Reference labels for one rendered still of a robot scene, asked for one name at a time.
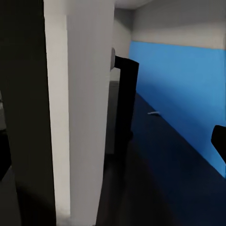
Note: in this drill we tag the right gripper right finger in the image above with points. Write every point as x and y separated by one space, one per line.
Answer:
218 139

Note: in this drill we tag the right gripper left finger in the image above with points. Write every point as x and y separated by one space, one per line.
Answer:
5 158

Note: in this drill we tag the desk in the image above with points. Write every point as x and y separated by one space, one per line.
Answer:
164 182

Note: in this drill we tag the room divider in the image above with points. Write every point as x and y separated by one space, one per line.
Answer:
186 86

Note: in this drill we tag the monitor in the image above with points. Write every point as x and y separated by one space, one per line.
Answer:
55 62

